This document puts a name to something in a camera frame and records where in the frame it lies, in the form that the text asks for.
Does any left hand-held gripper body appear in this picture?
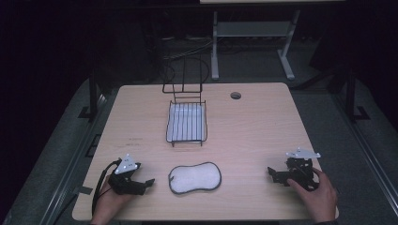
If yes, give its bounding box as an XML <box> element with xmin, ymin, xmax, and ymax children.
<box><xmin>107</xmin><ymin>153</ymin><xmax>146</xmax><ymax>197</ymax></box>

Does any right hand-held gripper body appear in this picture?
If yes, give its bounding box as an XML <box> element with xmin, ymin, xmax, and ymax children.
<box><xmin>284</xmin><ymin>147</ymin><xmax>322</xmax><ymax>192</ymax></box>

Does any white sponge with grey edge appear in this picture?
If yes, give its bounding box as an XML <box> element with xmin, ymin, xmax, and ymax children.
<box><xmin>167</xmin><ymin>161</ymin><xmax>222</xmax><ymax>196</ymax></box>

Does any black wire rack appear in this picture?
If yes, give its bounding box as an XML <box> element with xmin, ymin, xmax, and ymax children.
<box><xmin>161</xmin><ymin>55</ymin><xmax>210</xmax><ymax>148</ymax></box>

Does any person's left hand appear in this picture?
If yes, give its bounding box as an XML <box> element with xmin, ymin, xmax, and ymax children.
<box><xmin>90</xmin><ymin>178</ymin><xmax>136</xmax><ymax>225</ymax></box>

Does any person's right hand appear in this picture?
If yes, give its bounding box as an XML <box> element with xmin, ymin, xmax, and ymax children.
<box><xmin>286</xmin><ymin>167</ymin><xmax>340</xmax><ymax>225</ymax></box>

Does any white ribbed drip tray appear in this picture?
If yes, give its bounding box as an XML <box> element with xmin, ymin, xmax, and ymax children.
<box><xmin>167</xmin><ymin>102</ymin><xmax>207</xmax><ymax>143</ymax></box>

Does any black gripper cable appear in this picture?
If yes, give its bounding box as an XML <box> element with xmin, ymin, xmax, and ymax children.
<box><xmin>91</xmin><ymin>157</ymin><xmax>123</xmax><ymax>218</ymax></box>

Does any bundle of floor cables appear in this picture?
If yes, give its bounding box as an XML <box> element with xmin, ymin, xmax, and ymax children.
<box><xmin>161</xmin><ymin>37</ymin><xmax>218</xmax><ymax>62</ymax></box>

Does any white metal table frame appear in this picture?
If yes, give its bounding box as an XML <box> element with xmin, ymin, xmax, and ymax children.
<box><xmin>199</xmin><ymin>0</ymin><xmax>345</xmax><ymax>82</ymax></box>

